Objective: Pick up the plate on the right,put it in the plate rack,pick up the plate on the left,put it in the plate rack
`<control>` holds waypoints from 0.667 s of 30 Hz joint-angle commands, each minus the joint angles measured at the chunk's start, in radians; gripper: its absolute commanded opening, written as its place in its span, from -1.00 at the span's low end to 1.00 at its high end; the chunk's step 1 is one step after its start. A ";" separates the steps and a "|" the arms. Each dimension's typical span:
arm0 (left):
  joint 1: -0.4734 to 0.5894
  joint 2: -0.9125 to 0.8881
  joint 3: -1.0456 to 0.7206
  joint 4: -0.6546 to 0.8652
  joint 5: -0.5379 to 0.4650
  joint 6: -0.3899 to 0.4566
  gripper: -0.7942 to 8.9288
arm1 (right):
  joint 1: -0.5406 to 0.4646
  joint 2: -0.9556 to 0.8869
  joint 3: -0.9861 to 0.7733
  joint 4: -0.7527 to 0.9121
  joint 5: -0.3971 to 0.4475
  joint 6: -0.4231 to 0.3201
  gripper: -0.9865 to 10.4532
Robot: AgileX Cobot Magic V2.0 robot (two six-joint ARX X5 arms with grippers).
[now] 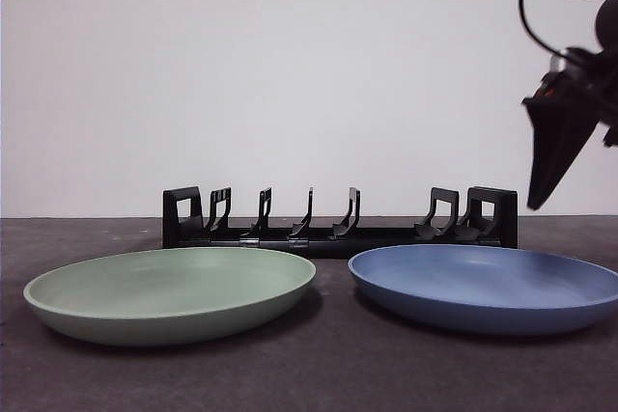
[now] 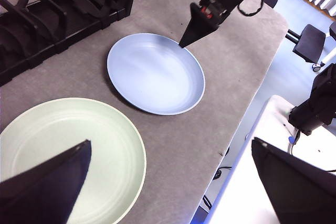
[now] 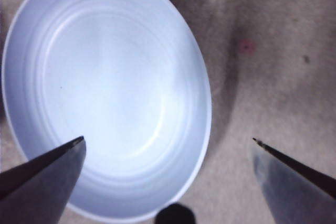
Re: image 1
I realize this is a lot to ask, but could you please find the blue round plate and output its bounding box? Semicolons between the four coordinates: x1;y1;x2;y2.
347;244;618;337

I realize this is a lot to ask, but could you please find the pale green round plate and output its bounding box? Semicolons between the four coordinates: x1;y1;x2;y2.
22;246;318;348

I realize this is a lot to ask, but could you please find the black plastic plate rack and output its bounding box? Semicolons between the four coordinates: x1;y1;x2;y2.
162;185;520;261

